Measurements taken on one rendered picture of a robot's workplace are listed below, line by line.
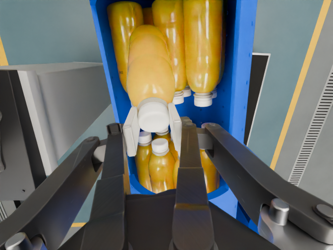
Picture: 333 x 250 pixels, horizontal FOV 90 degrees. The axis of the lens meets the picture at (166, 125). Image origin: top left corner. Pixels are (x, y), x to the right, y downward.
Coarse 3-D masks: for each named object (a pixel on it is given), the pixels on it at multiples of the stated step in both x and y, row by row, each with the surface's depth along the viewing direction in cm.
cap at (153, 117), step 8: (144, 104) 20; (152, 104) 20; (160, 104) 20; (144, 112) 19; (152, 112) 19; (160, 112) 19; (168, 112) 21; (144, 120) 20; (152, 120) 20; (160, 120) 20; (168, 120) 20; (144, 128) 21; (152, 128) 21; (160, 128) 21
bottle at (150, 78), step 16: (144, 32) 28; (160, 32) 30; (144, 48) 24; (160, 48) 25; (128, 64) 25; (144, 64) 22; (160, 64) 22; (128, 80) 22; (144, 80) 21; (160, 80) 21; (144, 96) 21; (160, 96) 21
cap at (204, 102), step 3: (195, 99) 36; (198, 99) 35; (201, 99) 35; (204, 99) 35; (207, 99) 35; (210, 99) 35; (195, 102) 36; (198, 102) 35; (201, 102) 35; (204, 102) 35; (207, 102) 35; (210, 102) 35; (195, 105) 36; (198, 105) 36; (201, 105) 35; (204, 105) 35; (207, 105) 35; (210, 105) 36
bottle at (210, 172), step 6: (204, 150) 39; (204, 156) 39; (204, 162) 39; (210, 162) 39; (204, 168) 39; (210, 168) 39; (204, 174) 40; (210, 174) 40; (216, 174) 42; (210, 180) 41; (216, 180) 42; (210, 186) 41; (216, 186) 43
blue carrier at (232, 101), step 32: (96, 0) 25; (128, 0) 39; (256, 0) 24; (96, 32) 28; (128, 96) 43; (192, 96) 50; (224, 96) 43; (224, 128) 46; (128, 160) 42; (224, 192) 32
